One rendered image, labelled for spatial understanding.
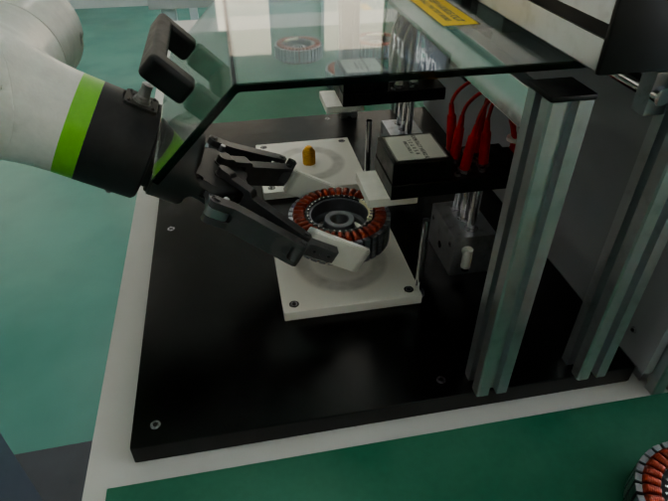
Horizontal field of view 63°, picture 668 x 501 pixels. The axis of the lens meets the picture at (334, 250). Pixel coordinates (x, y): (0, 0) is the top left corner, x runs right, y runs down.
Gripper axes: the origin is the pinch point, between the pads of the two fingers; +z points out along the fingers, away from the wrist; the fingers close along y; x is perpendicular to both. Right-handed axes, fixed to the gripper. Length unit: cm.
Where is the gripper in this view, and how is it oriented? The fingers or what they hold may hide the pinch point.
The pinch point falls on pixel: (336, 223)
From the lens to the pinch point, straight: 60.1
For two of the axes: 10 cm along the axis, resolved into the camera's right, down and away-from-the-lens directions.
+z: 8.5, 3.0, 4.3
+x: -4.9, 7.4, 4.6
